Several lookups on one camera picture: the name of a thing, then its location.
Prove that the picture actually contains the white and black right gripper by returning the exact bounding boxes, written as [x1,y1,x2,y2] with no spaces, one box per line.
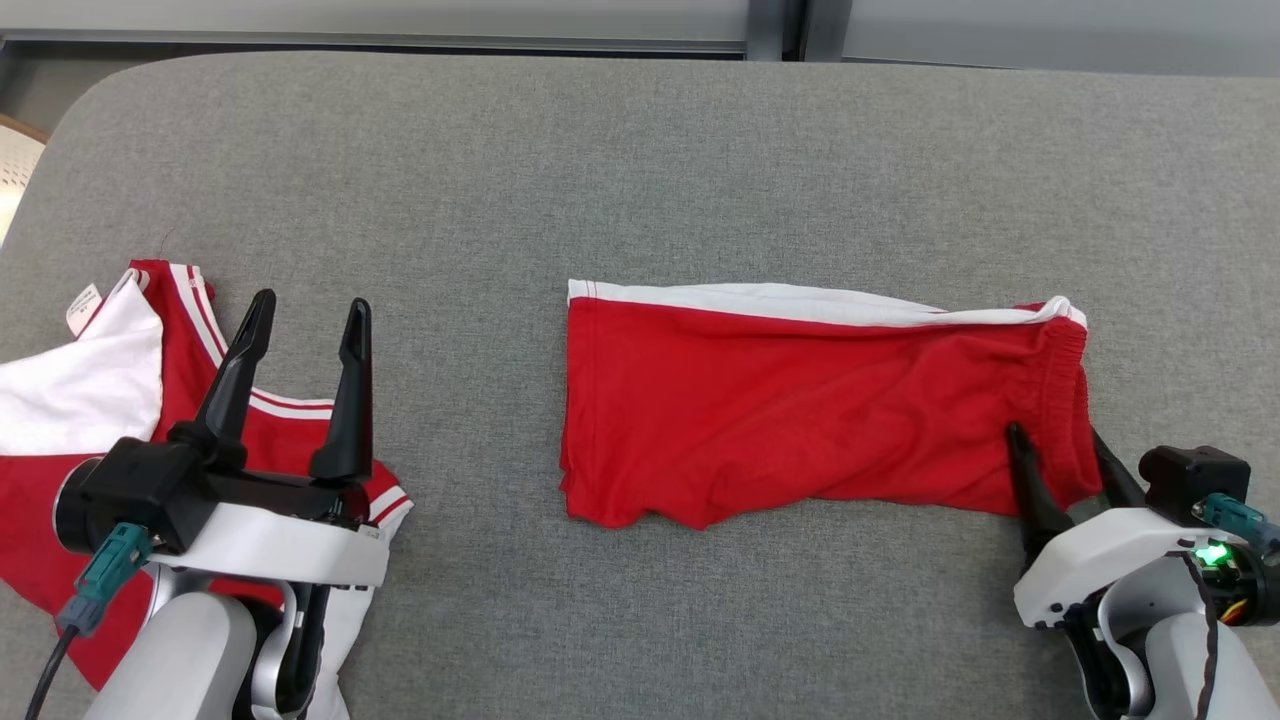
[1005,422,1217,630]

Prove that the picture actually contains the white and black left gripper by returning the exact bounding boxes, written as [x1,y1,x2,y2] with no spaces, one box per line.
[150,289,391,590]

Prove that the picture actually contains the red jersey with white sleeves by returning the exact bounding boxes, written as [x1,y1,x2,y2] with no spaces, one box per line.
[0,260,414,720]

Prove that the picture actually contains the red shorts with white trim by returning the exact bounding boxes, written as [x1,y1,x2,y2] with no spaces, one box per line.
[558,278,1104,531]

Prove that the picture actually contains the white perforated chair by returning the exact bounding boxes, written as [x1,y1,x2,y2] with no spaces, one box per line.
[0,113,49,246]

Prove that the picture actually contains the black cable with teal plug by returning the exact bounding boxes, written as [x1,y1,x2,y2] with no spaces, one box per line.
[1195,493,1280,557]
[24,524,153,720]

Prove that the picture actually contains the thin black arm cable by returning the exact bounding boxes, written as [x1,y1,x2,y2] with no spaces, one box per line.
[1183,553,1220,720]

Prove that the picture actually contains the grey metal partition post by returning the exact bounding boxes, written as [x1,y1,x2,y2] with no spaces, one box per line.
[745,0,807,61]

